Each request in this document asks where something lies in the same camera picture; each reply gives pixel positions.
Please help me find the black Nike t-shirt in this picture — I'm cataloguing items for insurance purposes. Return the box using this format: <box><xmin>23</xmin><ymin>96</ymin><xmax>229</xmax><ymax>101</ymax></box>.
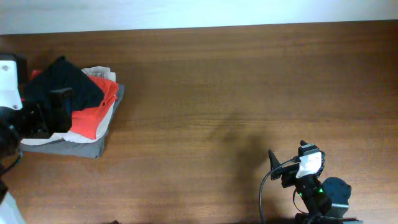
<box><xmin>24</xmin><ymin>56</ymin><xmax>104</xmax><ymax>111</ymax></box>

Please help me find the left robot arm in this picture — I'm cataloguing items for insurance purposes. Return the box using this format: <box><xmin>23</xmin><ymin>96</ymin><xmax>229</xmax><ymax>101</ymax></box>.
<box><xmin>1</xmin><ymin>88</ymin><xmax>73</xmax><ymax>175</ymax></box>

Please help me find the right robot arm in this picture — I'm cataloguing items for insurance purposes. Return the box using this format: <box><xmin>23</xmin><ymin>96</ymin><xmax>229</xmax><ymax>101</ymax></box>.
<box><xmin>266</xmin><ymin>140</ymin><xmax>352</xmax><ymax>223</ymax></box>

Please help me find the red folded shirt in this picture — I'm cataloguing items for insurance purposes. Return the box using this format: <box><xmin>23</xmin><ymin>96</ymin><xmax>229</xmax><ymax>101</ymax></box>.
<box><xmin>25</xmin><ymin>67</ymin><xmax>119</xmax><ymax>140</ymax></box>

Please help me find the grey folded shirt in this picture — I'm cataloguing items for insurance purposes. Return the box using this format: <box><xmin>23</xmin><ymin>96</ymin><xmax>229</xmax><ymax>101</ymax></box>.
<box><xmin>21</xmin><ymin>84</ymin><xmax>124</xmax><ymax>159</ymax></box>

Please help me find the beige folded shirt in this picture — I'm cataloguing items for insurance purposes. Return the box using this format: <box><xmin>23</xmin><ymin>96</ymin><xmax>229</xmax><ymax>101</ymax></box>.
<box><xmin>21</xmin><ymin>65</ymin><xmax>117</xmax><ymax>146</ymax></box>

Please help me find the right black cable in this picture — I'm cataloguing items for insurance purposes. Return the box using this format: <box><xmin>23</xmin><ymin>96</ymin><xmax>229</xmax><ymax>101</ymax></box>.
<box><xmin>259</xmin><ymin>157</ymin><xmax>301</xmax><ymax>224</ymax></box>

